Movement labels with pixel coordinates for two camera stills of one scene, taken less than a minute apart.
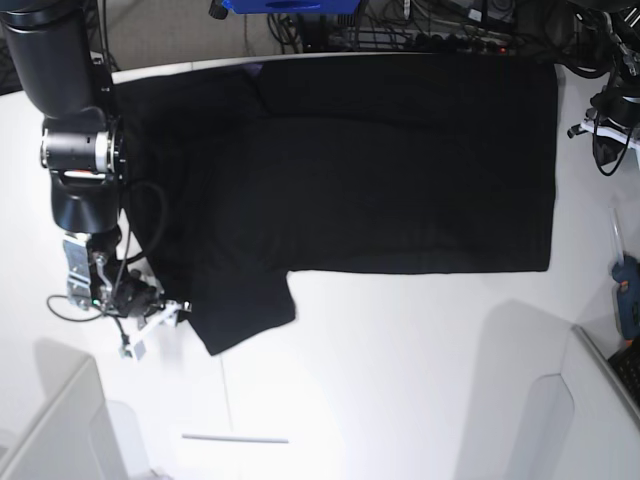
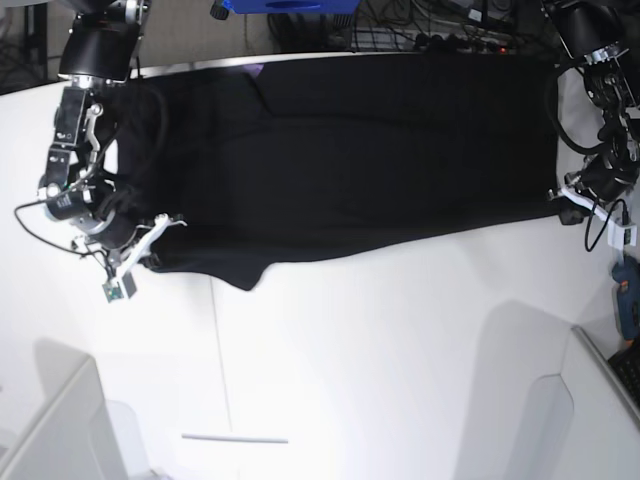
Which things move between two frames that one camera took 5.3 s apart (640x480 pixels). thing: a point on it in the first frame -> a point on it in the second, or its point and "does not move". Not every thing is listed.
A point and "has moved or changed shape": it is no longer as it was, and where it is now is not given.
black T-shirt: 237,173 has moved or changed shape
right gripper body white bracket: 604,132 -> 618,227
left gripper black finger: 606,151 -> 570,215
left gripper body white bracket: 167,316 -> 160,224
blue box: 290,6 does not move
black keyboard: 626,366 does not move
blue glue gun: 626,279 does not move
